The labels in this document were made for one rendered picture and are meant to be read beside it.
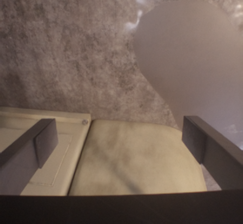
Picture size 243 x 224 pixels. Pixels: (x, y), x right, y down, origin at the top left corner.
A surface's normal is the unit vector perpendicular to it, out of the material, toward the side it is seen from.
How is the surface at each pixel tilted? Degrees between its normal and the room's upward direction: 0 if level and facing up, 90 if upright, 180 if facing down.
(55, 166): 90
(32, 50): 0
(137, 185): 90
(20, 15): 0
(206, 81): 0
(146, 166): 90
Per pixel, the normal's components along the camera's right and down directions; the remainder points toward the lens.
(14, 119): 0.00, -0.78
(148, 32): -0.11, 0.62
